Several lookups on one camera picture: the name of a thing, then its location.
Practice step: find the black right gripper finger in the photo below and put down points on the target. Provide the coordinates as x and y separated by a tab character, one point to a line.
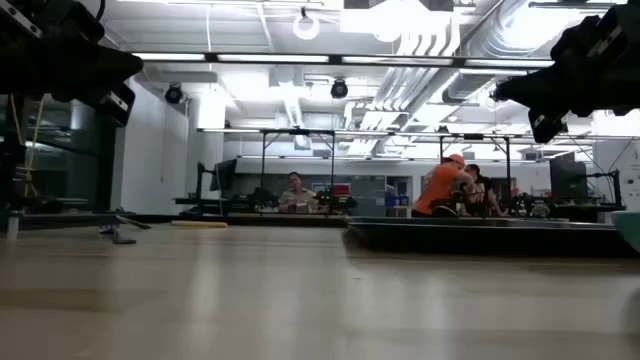
545	101
535	84

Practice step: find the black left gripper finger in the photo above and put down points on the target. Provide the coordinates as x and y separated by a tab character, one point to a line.
100	60
95	80

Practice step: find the teal plate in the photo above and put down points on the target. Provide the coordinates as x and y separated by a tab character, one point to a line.
629	227

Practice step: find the black plastic tray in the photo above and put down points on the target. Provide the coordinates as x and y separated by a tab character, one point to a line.
475	237

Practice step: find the black monitor on stand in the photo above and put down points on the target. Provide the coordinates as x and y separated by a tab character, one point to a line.
568	179
223	175

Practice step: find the person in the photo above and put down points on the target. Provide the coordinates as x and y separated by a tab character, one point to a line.
482	192
297	197
440	187

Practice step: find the blue storage bin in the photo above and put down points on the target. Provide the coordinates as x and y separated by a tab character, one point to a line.
396	200

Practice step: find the overhead light bar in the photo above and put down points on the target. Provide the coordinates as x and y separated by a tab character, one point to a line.
300	59

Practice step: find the red storage bin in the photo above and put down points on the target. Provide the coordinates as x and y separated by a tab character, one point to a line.
341	190

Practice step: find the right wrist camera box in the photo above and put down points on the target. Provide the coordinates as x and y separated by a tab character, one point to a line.
545	127

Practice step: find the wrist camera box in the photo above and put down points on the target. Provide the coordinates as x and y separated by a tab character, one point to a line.
117	105
545	127

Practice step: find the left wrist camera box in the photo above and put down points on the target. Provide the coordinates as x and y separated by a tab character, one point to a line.
117	105

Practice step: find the black background rig frame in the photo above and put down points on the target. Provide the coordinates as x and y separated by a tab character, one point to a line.
507	170
332	165

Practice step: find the black ceiling camera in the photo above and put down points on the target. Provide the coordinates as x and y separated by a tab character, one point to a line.
339	89
173	94

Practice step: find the black aluminium table frame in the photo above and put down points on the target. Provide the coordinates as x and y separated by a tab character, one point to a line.
75	219

